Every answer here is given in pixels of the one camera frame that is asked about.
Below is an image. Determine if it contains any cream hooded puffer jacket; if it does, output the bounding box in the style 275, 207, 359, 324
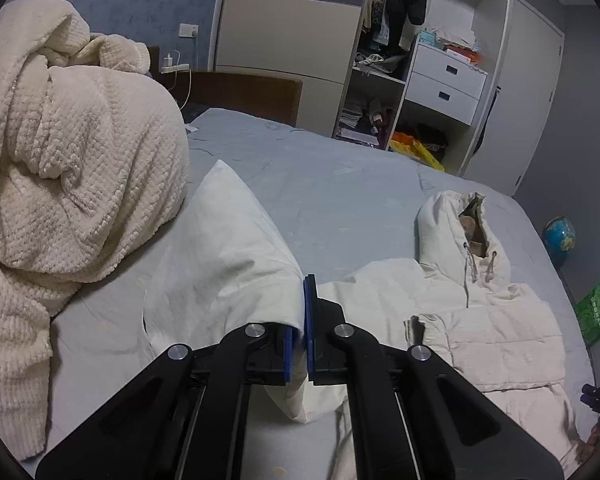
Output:
143, 162, 580, 474

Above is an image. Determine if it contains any green shopping bag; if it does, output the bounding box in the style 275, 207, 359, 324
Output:
574, 282, 600, 347

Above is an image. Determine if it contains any light blue bed sheet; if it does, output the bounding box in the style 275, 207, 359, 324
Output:
23, 108, 594, 474

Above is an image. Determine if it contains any blue world globe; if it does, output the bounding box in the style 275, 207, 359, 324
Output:
542, 217, 577, 268

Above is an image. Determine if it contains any yellow orange bag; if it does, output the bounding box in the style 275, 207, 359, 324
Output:
389, 132, 445, 171

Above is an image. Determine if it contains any dark wooden headboard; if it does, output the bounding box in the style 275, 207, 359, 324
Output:
148, 46, 302, 126

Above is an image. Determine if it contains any white lower drawer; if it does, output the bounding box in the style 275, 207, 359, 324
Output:
405, 72, 478, 126

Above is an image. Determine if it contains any white drawer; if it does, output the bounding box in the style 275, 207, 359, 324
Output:
413, 44, 486, 100
405, 72, 478, 126

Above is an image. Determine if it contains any cream waffle knit blanket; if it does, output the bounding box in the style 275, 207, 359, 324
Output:
0, 0, 189, 460

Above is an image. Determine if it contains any white open wardrobe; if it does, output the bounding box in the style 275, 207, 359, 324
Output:
214, 0, 513, 174

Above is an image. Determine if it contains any white upper drawer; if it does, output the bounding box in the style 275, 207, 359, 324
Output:
413, 44, 486, 100

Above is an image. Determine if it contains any white power strip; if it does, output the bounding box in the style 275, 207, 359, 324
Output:
160, 54, 190, 74

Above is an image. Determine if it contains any white room door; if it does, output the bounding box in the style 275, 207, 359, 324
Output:
465, 0, 565, 196

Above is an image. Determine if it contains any white wall socket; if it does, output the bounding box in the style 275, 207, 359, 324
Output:
178, 23, 198, 38

